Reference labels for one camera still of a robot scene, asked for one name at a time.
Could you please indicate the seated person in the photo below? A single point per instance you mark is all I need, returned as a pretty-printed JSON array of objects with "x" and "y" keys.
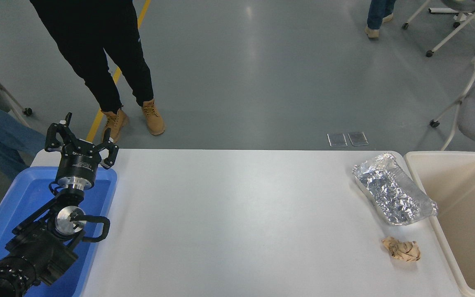
[{"x": 2, "y": 140}]

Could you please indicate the clear floor plate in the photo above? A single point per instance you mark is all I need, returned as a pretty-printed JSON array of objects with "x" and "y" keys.
[
  {"x": 357, "y": 138},
  {"x": 337, "y": 140}
]

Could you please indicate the large pale bin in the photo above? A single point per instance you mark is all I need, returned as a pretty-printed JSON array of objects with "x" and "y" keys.
[{"x": 468, "y": 222}]

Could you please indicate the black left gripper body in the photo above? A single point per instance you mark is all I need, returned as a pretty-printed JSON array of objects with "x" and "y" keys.
[{"x": 76, "y": 167}]

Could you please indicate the crumpled tan paper ball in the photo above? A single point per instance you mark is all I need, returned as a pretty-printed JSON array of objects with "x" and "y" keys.
[{"x": 402, "y": 249}]

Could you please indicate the standing person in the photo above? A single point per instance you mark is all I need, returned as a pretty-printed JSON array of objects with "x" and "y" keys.
[{"x": 97, "y": 53}]

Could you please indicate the grey chair with casters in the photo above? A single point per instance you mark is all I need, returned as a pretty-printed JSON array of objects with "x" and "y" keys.
[{"x": 8, "y": 97}]

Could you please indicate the crumpled silver foil tray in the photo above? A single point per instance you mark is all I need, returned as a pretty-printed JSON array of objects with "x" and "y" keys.
[{"x": 394, "y": 192}]

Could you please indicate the blue plastic tray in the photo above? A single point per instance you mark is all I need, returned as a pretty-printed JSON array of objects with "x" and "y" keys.
[{"x": 19, "y": 198}]

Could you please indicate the walking person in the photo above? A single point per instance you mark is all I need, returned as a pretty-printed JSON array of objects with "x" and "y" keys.
[{"x": 379, "y": 14}]

